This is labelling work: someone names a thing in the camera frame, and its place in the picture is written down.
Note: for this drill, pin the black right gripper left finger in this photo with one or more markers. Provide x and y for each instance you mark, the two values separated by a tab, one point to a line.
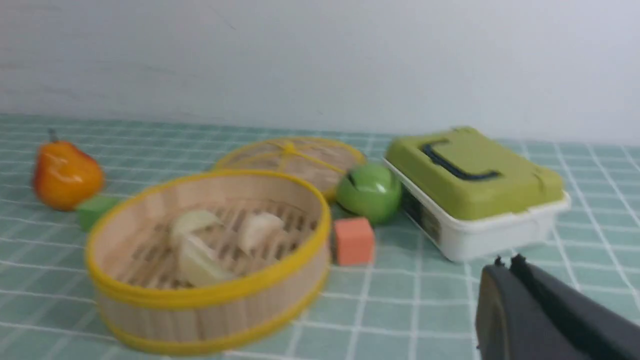
511	325

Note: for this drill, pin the white dumpling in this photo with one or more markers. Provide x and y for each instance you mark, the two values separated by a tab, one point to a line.
189	222
256	229
198	264

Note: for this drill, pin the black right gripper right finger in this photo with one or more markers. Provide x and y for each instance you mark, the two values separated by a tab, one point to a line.
588	326

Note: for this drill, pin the bamboo steamer tray yellow rim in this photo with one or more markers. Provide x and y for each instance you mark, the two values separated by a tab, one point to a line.
146	304

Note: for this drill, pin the green toy cube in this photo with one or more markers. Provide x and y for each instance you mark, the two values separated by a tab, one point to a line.
91	210

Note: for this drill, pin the green checkered tablecloth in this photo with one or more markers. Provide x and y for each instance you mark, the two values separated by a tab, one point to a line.
410	304

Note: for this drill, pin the green lidded white box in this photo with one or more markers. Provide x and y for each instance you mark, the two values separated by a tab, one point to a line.
472	196

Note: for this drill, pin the woven bamboo steamer lid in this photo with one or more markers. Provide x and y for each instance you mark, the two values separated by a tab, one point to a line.
319	160

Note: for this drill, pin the green toy apple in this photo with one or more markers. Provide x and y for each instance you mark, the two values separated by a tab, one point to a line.
370	190

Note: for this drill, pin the orange red toy pear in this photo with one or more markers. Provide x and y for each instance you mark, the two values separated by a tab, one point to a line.
64	176

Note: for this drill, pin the orange toy cube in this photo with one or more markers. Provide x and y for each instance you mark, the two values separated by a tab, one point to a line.
354	241

